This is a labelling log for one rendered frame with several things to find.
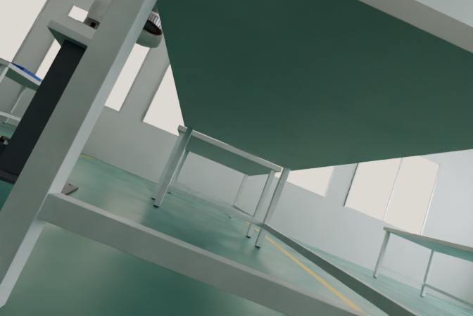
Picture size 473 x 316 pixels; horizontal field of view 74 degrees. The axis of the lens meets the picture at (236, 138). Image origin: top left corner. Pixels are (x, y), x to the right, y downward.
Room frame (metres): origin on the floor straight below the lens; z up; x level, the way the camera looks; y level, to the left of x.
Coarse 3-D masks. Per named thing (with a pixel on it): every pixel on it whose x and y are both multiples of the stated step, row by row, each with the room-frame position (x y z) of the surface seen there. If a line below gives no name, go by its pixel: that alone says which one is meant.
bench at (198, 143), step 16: (176, 144) 3.04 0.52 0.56; (192, 144) 3.78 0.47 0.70; (208, 144) 3.18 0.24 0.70; (224, 144) 3.03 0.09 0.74; (224, 160) 4.16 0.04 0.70; (240, 160) 3.45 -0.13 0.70; (256, 160) 3.05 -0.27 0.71; (160, 176) 3.04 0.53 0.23; (176, 176) 4.77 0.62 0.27; (272, 176) 3.10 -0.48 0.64; (192, 192) 3.06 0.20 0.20; (240, 192) 4.83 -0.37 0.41; (240, 208) 4.13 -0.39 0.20; (256, 208) 3.12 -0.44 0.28
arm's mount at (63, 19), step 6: (60, 18) 1.45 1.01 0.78; (66, 18) 1.46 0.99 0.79; (72, 18) 1.47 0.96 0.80; (66, 24) 1.46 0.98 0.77; (72, 24) 1.47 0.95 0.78; (78, 24) 1.47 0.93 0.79; (84, 24) 1.48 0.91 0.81; (78, 30) 1.48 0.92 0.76; (84, 30) 1.48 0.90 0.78; (90, 30) 1.49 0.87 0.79; (90, 36) 1.49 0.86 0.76
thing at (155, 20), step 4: (152, 16) 1.03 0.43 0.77; (156, 16) 1.03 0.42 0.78; (148, 20) 1.02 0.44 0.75; (152, 20) 1.02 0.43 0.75; (156, 20) 1.03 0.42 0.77; (148, 24) 1.08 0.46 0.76; (152, 24) 1.03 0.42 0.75; (156, 24) 1.03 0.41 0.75; (160, 24) 1.05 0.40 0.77; (144, 28) 1.10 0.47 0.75; (148, 28) 1.10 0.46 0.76; (152, 28) 1.09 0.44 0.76; (156, 28) 1.05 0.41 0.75; (160, 28) 1.06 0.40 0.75; (152, 32) 1.11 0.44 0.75; (156, 32) 1.10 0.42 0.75; (160, 32) 1.08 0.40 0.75
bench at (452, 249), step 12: (384, 228) 4.71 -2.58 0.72; (384, 240) 4.69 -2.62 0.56; (408, 240) 4.77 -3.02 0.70; (420, 240) 4.07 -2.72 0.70; (432, 240) 3.74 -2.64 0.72; (384, 252) 4.67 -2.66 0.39; (432, 252) 4.74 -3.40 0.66; (444, 252) 4.35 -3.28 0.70; (456, 252) 3.76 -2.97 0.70; (468, 252) 3.30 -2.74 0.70; (432, 264) 4.72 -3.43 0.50; (432, 288) 4.57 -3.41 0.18; (456, 300) 4.15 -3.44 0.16
